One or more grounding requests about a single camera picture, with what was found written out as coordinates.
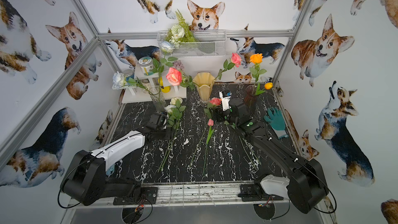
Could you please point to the clear ribbed glass vase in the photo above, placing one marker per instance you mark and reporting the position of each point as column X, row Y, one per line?
column 158, row 98

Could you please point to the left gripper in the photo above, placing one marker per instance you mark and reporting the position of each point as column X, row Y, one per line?
column 165, row 124

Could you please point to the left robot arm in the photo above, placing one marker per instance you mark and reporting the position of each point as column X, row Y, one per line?
column 87, row 181

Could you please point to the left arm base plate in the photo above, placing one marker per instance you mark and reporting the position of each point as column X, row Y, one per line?
column 149, row 194

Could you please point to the pink tulip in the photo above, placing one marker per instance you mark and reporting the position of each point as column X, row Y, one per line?
column 210, row 133

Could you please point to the yellow bottle under shelf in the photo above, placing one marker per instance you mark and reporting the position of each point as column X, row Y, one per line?
column 163, row 88

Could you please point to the dark red glass vase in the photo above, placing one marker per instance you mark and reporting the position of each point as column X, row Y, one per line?
column 251, row 97

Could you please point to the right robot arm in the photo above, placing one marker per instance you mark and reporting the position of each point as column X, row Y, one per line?
column 304, row 183

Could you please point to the orange tulip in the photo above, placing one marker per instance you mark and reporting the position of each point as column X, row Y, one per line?
column 268, row 85

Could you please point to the clear jar green lid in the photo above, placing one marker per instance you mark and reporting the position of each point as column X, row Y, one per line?
column 146, row 65

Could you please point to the white wire wall basket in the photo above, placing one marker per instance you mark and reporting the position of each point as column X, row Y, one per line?
column 208, row 43

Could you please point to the green fern white flower bouquet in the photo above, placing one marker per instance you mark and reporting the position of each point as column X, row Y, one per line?
column 180, row 33

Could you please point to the white tiered shelf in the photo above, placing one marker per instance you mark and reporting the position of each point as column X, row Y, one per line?
column 134, row 95

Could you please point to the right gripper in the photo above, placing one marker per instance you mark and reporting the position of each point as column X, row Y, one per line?
column 224, row 115

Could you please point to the teal rubber glove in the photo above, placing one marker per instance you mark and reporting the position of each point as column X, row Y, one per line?
column 276, row 120

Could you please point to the small purple flower pot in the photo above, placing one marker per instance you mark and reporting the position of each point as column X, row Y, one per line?
column 178, row 65

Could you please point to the yellow fluted vase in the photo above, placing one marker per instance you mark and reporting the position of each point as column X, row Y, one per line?
column 204, row 82

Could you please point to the small glass jar under shelf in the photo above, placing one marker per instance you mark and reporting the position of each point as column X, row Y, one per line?
column 147, row 85

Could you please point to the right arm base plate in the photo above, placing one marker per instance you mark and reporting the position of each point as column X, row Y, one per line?
column 253, row 192

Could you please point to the blue label tin can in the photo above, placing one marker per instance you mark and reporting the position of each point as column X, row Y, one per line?
column 129, row 73

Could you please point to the pink rose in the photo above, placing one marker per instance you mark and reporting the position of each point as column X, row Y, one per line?
column 209, row 111
column 234, row 61
column 178, row 78

